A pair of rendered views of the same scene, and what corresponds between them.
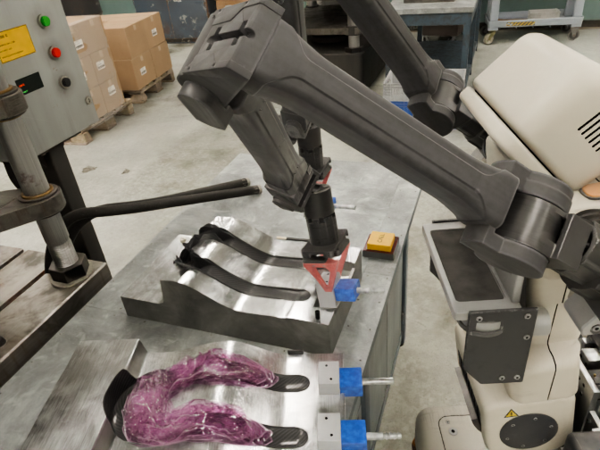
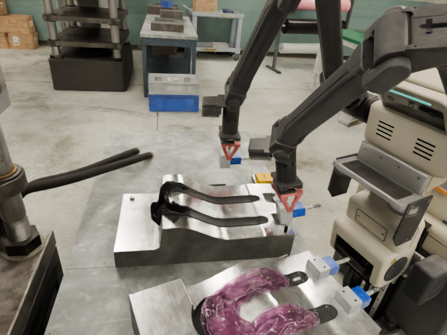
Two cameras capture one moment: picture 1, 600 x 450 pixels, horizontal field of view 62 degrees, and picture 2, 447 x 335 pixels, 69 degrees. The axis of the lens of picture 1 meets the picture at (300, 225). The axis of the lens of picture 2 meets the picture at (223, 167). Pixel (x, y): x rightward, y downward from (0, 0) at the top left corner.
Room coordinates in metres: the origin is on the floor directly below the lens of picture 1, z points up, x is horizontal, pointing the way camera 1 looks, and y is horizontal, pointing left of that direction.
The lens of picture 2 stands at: (0.25, 0.55, 1.51)
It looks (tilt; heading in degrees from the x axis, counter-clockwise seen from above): 31 degrees down; 325
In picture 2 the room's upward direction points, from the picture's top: 5 degrees clockwise
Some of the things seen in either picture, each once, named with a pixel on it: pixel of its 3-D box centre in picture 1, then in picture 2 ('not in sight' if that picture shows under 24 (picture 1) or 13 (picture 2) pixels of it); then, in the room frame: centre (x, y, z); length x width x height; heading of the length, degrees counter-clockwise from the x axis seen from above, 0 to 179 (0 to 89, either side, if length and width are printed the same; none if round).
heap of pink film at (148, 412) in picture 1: (196, 395); (259, 304); (0.57, 0.20, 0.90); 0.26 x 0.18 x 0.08; 84
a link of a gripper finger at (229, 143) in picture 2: not in sight; (229, 146); (1.08, -0.04, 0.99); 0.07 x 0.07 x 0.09; 66
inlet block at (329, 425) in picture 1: (359, 436); (360, 296); (0.49, -0.06, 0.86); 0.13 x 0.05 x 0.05; 84
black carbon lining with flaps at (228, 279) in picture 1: (243, 261); (209, 203); (0.91, 0.13, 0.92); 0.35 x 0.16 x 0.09; 67
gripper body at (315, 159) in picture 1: (311, 158); (229, 126); (1.10, -0.04, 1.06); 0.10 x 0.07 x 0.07; 156
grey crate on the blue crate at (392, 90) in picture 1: (424, 85); (173, 84); (3.88, -1.10, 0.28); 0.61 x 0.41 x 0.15; 67
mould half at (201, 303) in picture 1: (242, 274); (203, 214); (0.92, 0.15, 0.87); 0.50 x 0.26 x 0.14; 67
